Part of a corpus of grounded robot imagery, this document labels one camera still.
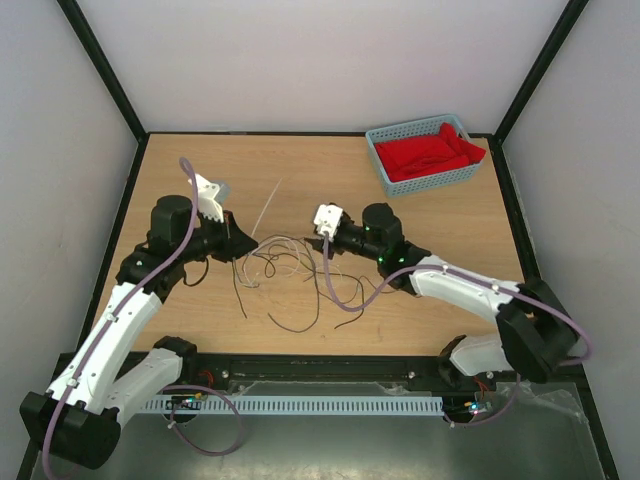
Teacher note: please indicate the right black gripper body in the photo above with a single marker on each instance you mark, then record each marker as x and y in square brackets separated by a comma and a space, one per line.
[350, 238]

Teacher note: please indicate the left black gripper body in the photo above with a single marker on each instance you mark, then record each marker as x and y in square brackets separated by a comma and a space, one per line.
[223, 246]

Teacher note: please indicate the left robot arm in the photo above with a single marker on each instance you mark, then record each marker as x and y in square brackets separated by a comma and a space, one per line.
[81, 415]

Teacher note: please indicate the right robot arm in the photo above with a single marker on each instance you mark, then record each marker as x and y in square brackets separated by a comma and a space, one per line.
[535, 335]

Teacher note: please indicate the red cloth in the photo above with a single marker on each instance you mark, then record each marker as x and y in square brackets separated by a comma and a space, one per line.
[426, 155]

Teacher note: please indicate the blue perforated plastic basket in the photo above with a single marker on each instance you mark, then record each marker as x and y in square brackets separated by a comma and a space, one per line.
[427, 126]

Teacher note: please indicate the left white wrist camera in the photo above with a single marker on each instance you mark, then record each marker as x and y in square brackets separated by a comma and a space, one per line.
[210, 198]

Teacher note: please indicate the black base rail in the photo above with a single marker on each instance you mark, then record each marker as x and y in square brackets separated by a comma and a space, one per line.
[420, 373]

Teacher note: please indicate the light blue slotted cable duct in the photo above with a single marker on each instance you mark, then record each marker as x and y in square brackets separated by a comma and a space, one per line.
[299, 406]

